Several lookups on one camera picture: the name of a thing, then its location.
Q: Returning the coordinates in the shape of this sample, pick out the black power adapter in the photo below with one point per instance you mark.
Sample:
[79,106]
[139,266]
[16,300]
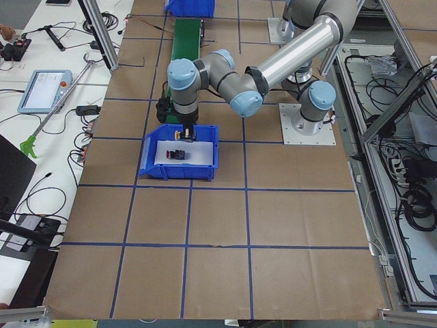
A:
[83,110]

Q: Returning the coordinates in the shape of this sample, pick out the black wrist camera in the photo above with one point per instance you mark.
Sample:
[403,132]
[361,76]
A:
[163,109]

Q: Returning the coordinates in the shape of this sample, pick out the teach pendant tablet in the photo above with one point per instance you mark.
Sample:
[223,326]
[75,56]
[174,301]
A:
[43,91]

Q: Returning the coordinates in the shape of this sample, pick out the right blue plastic bin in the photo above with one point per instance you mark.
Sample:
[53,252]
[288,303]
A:
[191,8]

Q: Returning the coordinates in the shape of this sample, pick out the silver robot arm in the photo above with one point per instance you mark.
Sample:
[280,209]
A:
[323,24]
[293,27]

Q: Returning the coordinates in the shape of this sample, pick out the blue plastic bin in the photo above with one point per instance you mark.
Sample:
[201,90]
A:
[165,132]
[191,8]

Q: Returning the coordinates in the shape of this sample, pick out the green conveyor belt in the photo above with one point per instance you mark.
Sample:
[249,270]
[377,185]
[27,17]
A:
[186,43]

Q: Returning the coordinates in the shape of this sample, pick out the red mushroom push button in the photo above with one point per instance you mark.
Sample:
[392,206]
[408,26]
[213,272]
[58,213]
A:
[178,155]

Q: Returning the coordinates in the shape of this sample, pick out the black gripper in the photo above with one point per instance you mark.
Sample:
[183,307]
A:
[188,119]

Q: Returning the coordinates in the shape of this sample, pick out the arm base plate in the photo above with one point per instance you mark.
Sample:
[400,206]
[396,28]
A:
[297,131]
[280,31]

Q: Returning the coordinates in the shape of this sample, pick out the person hand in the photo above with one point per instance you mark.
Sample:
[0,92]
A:
[7,32]

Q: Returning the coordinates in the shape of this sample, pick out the silver reacher grabber tool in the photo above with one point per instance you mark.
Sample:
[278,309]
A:
[26,147]

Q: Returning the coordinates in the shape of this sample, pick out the yellow mushroom push button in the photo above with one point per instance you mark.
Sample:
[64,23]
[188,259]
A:
[181,136]

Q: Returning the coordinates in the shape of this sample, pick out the aluminium frame post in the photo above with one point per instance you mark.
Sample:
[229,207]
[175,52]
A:
[95,21]

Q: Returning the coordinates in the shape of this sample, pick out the left blue plastic bin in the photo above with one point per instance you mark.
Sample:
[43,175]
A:
[165,132]

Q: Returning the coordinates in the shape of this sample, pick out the white foam pad left bin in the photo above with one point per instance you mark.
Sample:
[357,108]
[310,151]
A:
[197,152]

